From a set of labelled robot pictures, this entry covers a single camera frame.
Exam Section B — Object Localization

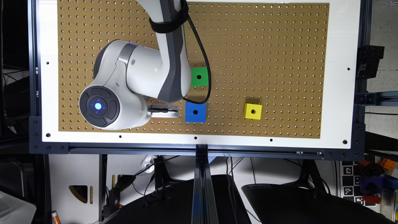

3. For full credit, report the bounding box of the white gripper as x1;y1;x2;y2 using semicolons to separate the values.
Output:
145;96;179;118

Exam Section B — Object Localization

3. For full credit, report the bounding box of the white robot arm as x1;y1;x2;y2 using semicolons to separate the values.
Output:
79;1;192;130

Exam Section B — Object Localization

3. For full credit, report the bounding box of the black block stack right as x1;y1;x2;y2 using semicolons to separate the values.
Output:
356;45;385;79

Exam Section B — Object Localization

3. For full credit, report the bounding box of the colourful block pile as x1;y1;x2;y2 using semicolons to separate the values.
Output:
358;158;397;204

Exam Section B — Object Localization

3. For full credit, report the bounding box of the blue cube with hole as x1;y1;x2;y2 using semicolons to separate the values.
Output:
185;102;206;123

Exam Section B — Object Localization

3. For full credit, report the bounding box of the green cube with hole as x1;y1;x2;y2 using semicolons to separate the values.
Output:
191;67;209;86

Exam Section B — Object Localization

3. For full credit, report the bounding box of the yellow cube with hole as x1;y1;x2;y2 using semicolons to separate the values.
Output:
243;103;262;120

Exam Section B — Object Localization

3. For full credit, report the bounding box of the black office chair left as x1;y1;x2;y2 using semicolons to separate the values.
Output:
104;174;251;224

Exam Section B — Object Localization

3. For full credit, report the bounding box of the black office chair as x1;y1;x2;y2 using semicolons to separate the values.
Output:
242;184;394;224
104;174;251;224

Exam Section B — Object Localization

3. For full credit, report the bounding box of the brown pegboard panel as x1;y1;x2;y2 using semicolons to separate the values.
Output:
57;0;330;139

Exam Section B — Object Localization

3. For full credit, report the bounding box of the white cabinet panel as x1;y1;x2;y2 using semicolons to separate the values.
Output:
49;154;101;224

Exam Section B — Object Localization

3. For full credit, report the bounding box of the black office chair right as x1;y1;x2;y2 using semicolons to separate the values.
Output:
242;184;394;224

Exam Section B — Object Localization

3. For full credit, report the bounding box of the fiducial marker sheet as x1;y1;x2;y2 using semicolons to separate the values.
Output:
339;161;365;205

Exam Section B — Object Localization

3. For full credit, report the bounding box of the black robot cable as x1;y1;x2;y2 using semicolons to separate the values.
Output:
179;0;213;105

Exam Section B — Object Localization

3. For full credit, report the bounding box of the black aluminium table frame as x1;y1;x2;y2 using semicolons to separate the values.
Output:
27;0;398;224

